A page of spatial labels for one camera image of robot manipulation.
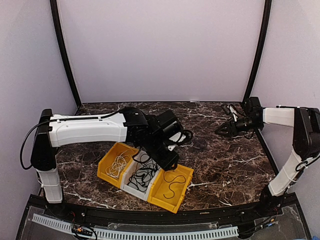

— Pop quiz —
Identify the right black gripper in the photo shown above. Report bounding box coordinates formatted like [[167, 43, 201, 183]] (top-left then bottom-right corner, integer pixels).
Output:
[[215, 116, 262, 138]]

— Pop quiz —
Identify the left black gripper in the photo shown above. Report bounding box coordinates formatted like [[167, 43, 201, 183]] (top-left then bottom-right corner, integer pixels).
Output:
[[144, 134, 181, 172]]

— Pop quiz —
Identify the purple cable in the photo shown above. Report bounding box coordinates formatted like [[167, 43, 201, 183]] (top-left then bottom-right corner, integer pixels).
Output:
[[162, 171, 188, 200]]

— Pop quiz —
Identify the black cable tangle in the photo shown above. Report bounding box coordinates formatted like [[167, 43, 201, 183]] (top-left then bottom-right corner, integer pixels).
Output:
[[127, 152, 163, 193]]

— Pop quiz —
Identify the white cable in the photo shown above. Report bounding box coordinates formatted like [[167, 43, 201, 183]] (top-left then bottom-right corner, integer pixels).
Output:
[[103, 148, 137, 180]]

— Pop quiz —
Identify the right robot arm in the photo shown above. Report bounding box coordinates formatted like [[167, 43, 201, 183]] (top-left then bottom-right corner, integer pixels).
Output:
[[215, 96, 320, 217]]

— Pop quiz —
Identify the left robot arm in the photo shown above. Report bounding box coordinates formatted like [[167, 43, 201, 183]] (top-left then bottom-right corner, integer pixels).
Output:
[[27, 107, 187, 218]]

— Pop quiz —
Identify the right yellow plastic bin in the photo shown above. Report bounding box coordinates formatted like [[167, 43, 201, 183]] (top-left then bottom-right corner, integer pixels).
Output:
[[147, 164, 194, 214]]

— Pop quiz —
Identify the yellow plastic bin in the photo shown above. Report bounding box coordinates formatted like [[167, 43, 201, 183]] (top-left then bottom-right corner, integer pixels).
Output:
[[147, 164, 194, 214], [97, 142, 139, 189]]

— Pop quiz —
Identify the white translucent plastic bin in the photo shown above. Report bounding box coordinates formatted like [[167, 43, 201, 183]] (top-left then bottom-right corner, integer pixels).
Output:
[[120, 151, 161, 202]]

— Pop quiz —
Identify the left yellow plastic bin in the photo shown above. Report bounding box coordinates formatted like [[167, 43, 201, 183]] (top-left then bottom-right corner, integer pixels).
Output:
[[97, 142, 139, 189]]

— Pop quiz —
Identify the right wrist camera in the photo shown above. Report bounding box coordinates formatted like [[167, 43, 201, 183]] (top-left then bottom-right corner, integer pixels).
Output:
[[221, 104, 241, 122]]

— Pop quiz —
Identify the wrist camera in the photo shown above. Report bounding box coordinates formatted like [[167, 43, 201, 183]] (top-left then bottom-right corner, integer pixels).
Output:
[[221, 104, 241, 122], [167, 129, 193, 151]]

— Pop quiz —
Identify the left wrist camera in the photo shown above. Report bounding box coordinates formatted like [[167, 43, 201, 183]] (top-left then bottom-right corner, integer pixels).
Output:
[[167, 129, 193, 151]]

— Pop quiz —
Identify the white slotted cable duct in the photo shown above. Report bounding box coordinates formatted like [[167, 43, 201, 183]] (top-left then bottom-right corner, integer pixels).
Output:
[[31, 213, 239, 240]]

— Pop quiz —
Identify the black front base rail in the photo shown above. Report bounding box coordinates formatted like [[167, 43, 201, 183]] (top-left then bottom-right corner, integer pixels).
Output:
[[15, 193, 312, 240]]

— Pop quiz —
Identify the right black frame post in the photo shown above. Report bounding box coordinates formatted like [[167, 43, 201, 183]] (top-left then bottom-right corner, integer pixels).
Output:
[[242, 0, 272, 103]]

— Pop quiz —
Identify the black frame post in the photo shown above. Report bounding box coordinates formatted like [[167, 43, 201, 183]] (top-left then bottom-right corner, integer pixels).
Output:
[[242, 0, 272, 103], [49, 0, 82, 108]]

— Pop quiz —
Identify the left black frame post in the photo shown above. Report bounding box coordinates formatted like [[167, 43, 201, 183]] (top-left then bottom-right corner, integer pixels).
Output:
[[49, 0, 82, 108]]

